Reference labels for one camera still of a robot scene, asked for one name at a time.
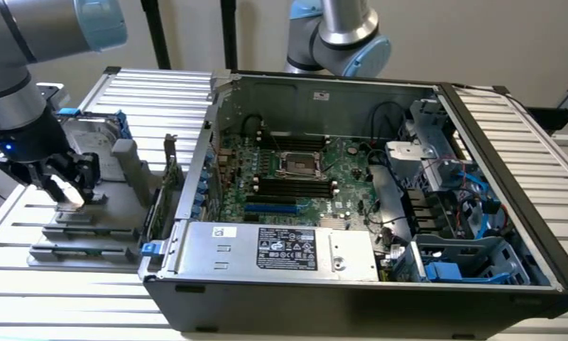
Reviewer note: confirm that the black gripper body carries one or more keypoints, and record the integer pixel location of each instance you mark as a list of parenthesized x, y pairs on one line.
[(28, 142)]

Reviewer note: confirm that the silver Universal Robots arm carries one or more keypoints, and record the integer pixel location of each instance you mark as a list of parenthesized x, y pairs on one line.
[(22, 39)]

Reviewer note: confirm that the black expansion slot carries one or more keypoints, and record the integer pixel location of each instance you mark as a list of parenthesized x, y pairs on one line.
[(269, 199)]

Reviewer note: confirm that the blue expansion slot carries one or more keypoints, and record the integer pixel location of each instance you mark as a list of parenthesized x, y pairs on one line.
[(271, 209)]

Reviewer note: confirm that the black RAM slot bank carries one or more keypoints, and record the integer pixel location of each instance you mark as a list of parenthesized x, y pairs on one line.
[(291, 142), (296, 185)]

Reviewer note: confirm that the metal CPU socket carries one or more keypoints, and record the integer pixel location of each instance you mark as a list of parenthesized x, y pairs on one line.
[(299, 164)]

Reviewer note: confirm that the silver hard disk blue carrier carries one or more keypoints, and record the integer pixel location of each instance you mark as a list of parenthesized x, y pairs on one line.
[(99, 142)]

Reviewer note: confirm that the grey parts rack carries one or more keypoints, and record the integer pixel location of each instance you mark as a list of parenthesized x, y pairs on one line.
[(99, 220)]

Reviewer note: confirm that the green RAM stick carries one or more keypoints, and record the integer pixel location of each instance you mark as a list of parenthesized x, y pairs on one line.
[(89, 232), (83, 251)]

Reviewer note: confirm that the green graphics card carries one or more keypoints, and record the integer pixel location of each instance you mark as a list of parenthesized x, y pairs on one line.
[(167, 184)]

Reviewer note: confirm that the blue case latch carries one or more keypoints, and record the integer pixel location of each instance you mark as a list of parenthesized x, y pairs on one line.
[(151, 248)]

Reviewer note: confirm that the silver power supply unit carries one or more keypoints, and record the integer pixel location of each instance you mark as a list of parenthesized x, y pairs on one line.
[(245, 252)]

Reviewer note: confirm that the black stand pole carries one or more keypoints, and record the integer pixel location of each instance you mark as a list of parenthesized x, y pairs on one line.
[(229, 32), (157, 32)]

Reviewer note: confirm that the silver chipset heatsink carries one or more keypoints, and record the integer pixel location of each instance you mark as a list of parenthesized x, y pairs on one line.
[(333, 223)]

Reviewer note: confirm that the green motherboard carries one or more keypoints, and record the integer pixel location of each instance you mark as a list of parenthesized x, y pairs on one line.
[(349, 177)]

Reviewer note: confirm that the black open PC case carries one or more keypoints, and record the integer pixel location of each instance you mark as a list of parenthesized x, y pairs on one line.
[(340, 309)]

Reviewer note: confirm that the black fan shroud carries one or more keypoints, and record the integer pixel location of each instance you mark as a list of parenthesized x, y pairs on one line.
[(423, 209)]

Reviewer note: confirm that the metal drive cage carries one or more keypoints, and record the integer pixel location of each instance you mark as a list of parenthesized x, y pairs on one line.
[(431, 142)]

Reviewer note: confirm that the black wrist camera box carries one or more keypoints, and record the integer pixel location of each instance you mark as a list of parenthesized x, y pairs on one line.
[(10, 170)]

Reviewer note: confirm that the grey metal bracket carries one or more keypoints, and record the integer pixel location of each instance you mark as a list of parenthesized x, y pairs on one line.
[(52, 96)]

